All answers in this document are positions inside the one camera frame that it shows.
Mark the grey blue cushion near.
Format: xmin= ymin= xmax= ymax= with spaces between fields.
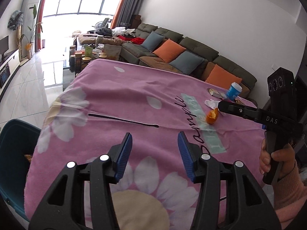
xmin=170 ymin=51 xmax=204 ymax=75

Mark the orange peel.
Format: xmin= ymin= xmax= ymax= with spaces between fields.
xmin=205 ymin=108 xmax=219 ymax=125

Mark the left orange grey curtain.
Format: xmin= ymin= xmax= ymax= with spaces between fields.
xmin=34 ymin=0 xmax=46 ymax=52

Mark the right orange grey curtain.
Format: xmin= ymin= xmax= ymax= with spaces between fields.
xmin=111 ymin=0 xmax=143 ymax=29

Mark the beige snack packet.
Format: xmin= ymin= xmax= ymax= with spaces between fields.
xmin=207 ymin=88 xmax=227 ymax=100

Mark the orange cushion near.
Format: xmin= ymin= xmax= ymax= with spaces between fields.
xmin=205 ymin=64 xmax=243 ymax=89

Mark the white tissue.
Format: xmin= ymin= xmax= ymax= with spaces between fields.
xmin=204 ymin=99 xmax=225 ymax=116

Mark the pink floral blanket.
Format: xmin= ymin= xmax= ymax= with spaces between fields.
xmin=24 ymin=60 xmax=264 ymax=229

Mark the blue paper coffee cup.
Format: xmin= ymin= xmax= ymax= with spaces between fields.
xmin=226 ymin=82 xmax=242 ymax=101

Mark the black monitor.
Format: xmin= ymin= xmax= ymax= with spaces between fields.
xmin=0 ymin=36 xmax=9 ymax=58

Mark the tall potted plant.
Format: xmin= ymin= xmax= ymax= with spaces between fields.
xmin=21 ymin=4 xmax=38 ymax=60

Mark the white standing air conditioner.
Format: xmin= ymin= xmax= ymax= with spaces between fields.
xmin=21 ymin=0 xmax=41 ymax=57

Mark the orange cushion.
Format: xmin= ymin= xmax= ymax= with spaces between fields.
xmin=153 ymin=39 xmax=186 ymax=63
xmin=205 ymin=64 xmax=243 ymax=89

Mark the teal trash bin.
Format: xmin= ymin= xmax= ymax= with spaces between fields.
xmin=0 ymin=119 xmax=41 ymax=220

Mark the white tv cabinet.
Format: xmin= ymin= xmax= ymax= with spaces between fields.
xmin=0 ymin=49 xmax=20 ymax=100

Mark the dark green sectional sofa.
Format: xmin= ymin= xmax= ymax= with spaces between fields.
xmin=119 ymin=23 xmax=257 ymax=98

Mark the grey blue cushion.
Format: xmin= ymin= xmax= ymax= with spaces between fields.
xmin=141 ymin=31 xmax=164 ymax=52
xmin=170 ymin=51 xmax=204 ymax=75

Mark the pink sleeve right forearm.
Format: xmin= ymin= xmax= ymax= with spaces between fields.
xmin=272 ymin=162 xmax=307 ymax=229

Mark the orange grey curtain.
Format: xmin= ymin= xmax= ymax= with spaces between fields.
xmin=111 ymin=0 xmax=143 ymax=29
xmin=34 ymin=0 xmax=46 ymax=52

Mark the right hand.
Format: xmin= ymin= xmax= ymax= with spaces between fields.
xmin=259 ymin=139 xmax=295 ymax=179

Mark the grey blue cushion far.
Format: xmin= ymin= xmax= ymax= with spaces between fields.
xmin=141 ymin=31 xmax=164 ymax=52

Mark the glass coffee table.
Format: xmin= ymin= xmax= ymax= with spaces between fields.
xmin=62 ymin=44 xmax=122 ymax=91

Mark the orange cushion far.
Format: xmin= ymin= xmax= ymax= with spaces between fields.
xmin=153 ymin=39 xmax=186 ymax=63

